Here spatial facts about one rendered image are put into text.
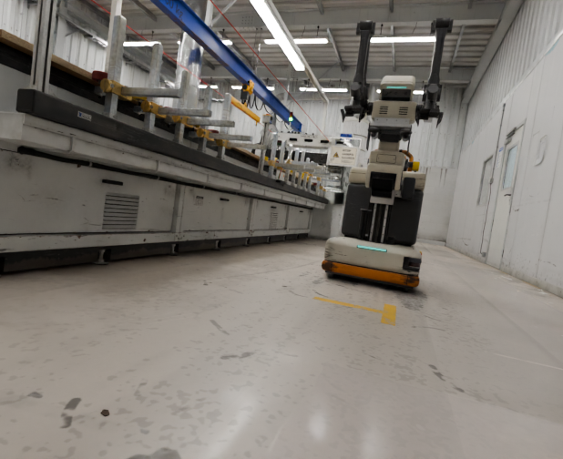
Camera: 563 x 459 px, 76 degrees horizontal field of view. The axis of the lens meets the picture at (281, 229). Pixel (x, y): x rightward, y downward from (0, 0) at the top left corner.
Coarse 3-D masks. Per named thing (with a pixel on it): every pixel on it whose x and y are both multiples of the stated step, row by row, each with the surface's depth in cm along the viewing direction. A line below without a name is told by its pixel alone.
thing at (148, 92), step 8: (96, 88) 160; (128, 88) 155; (136, 88) 154; (144, 88) 152; (152, 88) 151; (160, 88) 150; (168, 88) 149; (176, 88) 147; (128, 96) 158; (136, 96) 156; (144, 96) 154; (152, 96) 153; (160, 96) 151; (168, 96) 149; (176, 96) 148
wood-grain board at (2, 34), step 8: (0, 32) 125; (8, 32) 126; (0, 40) 128; (8, 40) 127; (16, 40) 129; (24, 40) 132; (16, 48) 134; (24, 48) 133; (32, 48) 135; (56, 56) 144; (56, 64) 146; (64, 64) 147; (72, 64) 151; (72, 72) 154; (80, 72) 155; (88, 72) 159; (88, 80) 162; (136, 104) 195; (240, 152) 322; (248, 152) 325; (296, 176) 475; (312, 184) 563
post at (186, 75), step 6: (186, 72) 198; (186, 78) 198; (180, 84) 200; (186, 84) 199; (186, 90) 200; (186, 96) 201; (180, 102) 200; (186, 102) 201; (180, 126) 200; (180, 132) 201; (174, 138) 201; (180, 138) 202
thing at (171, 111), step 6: (138, 108) 183; (162, 108) 179; (168, 108) 178; (174, 108) 177; (180, 108) 176; (186, 108) 175; (192, 108) 174; (138, 114) 185; (162, 114) 181; (168, 114) 179; (174, 114) 178; (180, 114) 176; (186, 114) 175; (192, 114) 174; (198, 114) 173; (204, 114) 172; (210, 114) 173
